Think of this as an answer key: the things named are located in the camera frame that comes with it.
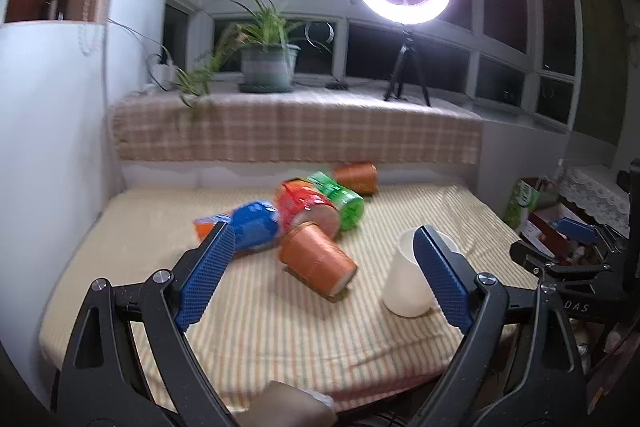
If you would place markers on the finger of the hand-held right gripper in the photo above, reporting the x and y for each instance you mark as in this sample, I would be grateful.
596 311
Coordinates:
577 231
535 257

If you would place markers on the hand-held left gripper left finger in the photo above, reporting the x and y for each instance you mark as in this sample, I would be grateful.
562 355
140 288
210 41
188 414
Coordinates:
207 277

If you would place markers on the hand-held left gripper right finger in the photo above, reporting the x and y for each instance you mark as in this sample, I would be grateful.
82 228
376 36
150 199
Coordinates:
442 277

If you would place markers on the white cup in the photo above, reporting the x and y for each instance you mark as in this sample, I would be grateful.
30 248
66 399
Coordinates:
407 279

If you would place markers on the large orange cup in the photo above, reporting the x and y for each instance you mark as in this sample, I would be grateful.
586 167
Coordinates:
317 264

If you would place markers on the red cup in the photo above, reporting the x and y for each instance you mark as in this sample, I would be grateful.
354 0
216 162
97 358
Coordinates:
302 207

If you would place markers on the green cup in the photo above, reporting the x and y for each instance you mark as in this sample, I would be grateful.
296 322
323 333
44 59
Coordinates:
340 201

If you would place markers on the small orange cup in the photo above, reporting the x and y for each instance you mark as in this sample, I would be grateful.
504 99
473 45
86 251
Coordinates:
356 177

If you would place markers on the red box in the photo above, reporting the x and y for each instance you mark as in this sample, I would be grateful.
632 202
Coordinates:
545 232

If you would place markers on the white lace cloth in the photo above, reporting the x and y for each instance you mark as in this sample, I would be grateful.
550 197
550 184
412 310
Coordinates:
595 197

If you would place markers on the green carton box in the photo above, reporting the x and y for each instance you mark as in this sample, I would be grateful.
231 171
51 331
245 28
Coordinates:
520 202

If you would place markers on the blue snack packet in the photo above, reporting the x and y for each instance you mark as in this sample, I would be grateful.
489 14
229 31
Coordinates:
252 227

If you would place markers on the striped bed sheet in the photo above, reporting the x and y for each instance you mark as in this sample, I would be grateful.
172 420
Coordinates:
280 337

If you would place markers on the brown rounded object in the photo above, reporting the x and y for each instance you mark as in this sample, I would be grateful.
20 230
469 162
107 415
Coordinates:
287 407

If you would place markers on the plaid cloth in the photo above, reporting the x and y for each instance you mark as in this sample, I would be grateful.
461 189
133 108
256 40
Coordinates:
300 127

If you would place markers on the dark curtain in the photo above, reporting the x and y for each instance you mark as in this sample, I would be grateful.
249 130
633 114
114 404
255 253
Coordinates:
607 32

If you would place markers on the black tripod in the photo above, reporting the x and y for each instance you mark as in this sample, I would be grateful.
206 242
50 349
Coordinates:
406 67

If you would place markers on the potted spider plant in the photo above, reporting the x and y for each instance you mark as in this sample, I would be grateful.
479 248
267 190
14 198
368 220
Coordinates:
267 67

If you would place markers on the dark small bottle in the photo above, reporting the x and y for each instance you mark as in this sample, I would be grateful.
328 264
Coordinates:
56 4

